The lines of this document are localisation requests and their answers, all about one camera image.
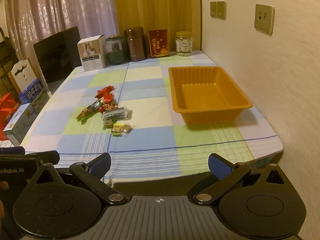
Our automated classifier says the clear plastic nut jar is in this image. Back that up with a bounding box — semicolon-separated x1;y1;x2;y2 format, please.
175;31;193;56

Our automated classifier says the red paper bag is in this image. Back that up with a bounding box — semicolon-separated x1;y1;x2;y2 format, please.
0;92;22;140

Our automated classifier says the grey white snack packet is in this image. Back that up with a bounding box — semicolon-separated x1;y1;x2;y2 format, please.
102;107;128;120

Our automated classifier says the large red pillow candy packet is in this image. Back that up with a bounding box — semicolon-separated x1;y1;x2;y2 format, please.
95;91;114;103

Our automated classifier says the blue milk carton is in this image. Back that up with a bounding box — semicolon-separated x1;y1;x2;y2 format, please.
19;78;49;114

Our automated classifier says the white blue cardboard box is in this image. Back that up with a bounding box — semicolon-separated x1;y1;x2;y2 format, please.
2;103;38;147

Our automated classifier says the dark wooden furniture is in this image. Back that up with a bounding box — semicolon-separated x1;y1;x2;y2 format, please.
0;26;20;98

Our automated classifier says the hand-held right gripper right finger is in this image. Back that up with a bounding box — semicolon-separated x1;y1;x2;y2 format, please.
187;152;288;205

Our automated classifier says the white carton box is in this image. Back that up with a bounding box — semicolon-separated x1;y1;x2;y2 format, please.
77;34;106;72

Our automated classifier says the orange plastic tray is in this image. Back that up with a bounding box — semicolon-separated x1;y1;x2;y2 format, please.
168;66;253;124

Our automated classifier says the green white candy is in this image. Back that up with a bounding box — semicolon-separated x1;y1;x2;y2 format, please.
76;99;104;122

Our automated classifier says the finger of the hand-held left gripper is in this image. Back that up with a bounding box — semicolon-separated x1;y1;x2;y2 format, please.
25;150;60;168

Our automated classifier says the white wooden chair back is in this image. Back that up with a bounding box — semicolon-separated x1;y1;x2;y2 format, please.
7;58;42;100

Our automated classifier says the yellow wrapped candy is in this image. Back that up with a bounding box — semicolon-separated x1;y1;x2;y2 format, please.
112;123;125;137

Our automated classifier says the brown wrapped candy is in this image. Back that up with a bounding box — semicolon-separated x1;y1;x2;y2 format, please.
122;123;135;135

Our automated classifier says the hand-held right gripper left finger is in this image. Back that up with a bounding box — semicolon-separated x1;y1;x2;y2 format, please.
30;152;128;205

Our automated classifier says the beige network wall panel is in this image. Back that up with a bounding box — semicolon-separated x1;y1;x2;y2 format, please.
254;4;275;37

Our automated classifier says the red gift box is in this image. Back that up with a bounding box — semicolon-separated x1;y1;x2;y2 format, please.
148;29;170;59

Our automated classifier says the black monitor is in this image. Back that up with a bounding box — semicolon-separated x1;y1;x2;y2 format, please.
33;26;82;84

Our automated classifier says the green glass jar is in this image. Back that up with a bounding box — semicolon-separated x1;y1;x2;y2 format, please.
105;35;125;65

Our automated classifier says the brown metal canister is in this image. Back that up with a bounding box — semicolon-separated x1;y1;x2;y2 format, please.
124;27;147;62

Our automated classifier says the yellow curtain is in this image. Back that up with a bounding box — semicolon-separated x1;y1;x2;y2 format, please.
112;0;202;53

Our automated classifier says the pink sheer curtain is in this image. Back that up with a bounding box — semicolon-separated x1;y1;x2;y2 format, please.
4;0;119;63

